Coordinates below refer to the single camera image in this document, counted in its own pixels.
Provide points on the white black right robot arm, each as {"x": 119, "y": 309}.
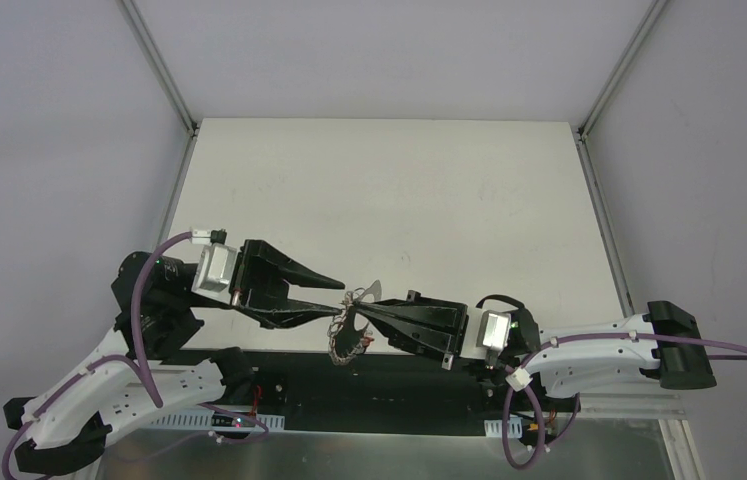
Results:
{"x": 662, "y": 344}

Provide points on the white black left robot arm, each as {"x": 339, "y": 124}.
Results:
{"x": 135, "y": 375}

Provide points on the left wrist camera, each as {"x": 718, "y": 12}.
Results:
{"x": 215, "y": 268}

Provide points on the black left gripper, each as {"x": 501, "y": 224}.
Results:
{"x": 248, "y": 275}

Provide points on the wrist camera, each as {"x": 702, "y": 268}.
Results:
{"x": 215, "y": 268}
{"x": 494, "y": 330}

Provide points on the large steel keyring plate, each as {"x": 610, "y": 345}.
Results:
{"x": 346, "y": 341}

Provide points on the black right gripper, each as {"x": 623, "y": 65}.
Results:
{"x": 459, "y": 329}

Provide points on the metal base plate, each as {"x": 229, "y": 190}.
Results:
{"x": 592, "y": 449}

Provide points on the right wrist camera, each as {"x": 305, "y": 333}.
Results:
{"x": 494, "y": 330}

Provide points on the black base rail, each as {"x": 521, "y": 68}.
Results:
{"x": 375, "y": 393}

